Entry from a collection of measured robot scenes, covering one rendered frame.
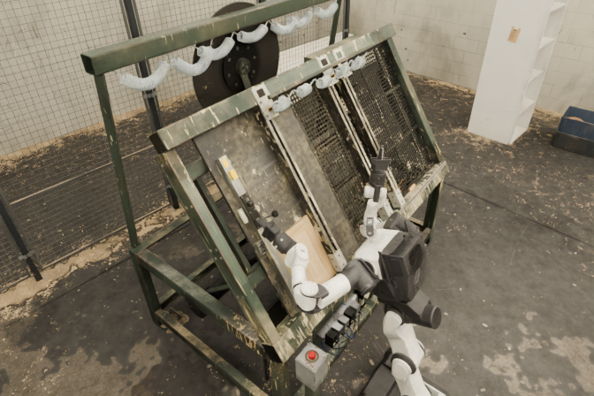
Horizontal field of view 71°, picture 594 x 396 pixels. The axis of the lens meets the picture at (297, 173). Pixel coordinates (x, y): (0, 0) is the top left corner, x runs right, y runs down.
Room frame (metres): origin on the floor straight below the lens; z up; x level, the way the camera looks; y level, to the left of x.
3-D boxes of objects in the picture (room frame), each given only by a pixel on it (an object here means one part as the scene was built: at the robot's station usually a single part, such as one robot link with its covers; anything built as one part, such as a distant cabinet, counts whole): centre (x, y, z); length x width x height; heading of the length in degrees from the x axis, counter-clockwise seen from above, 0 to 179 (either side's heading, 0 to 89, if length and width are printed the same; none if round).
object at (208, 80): (2.72, 0.34, 1.85); 0.80 x 0.06 x 0.80; 141
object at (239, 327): (2.53, -0.05, 0.41); 2.20 x 1.38 x 0.83; 141
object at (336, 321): (1.57, -0.27, 0.69); 0.50 x 0.14 x 0.24; 141
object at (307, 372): (1.19, -0.05, 0.84); 0.12 x 0.12 x 0.18; 51
